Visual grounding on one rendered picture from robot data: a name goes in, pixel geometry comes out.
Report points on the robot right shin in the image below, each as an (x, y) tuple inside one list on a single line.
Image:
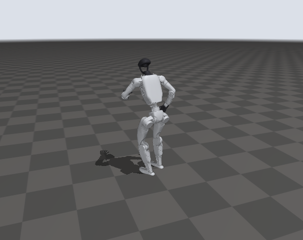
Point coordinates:
[(158, 152)]

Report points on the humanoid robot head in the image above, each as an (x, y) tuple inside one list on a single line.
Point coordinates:
[(145, 62)]

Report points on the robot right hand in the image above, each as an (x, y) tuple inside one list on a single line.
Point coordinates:
[(163, 108)]

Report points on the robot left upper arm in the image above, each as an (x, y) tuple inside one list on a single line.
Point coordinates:
[(135, 83)]

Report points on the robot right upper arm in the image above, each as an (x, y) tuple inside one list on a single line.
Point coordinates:
[(167, 85)]

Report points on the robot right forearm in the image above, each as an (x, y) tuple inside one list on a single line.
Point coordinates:
[(169, 100)]

